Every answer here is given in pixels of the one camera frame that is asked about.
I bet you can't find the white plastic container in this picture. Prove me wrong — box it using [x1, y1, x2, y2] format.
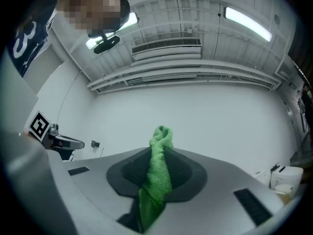
[270, 165, 304, 198]

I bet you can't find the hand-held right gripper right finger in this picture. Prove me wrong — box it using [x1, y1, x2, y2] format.
[151, 147, 285, 235]

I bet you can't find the person's head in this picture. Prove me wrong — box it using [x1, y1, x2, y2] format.
[57, 0, 123, 35]

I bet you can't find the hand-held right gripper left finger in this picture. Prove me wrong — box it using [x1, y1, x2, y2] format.
[63, 147, 152, 235]

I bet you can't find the person's navy shirt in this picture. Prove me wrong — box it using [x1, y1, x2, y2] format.
[6, 8, 59, 78]

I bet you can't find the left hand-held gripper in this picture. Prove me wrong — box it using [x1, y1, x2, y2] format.
[28, 110, 85, 161]

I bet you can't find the green cloth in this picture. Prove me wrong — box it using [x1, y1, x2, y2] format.
[138, 125, 175, 232]

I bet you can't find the white ceiling air conditioner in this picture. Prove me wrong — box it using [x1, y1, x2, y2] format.
[131, 37, 203, 61]

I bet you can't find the white ceiling pipe rack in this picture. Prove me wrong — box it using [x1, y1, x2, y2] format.
[87, 66, 282, 94]

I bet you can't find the black head-worn camera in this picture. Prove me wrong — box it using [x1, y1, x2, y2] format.
[87, 0, 132, 55]

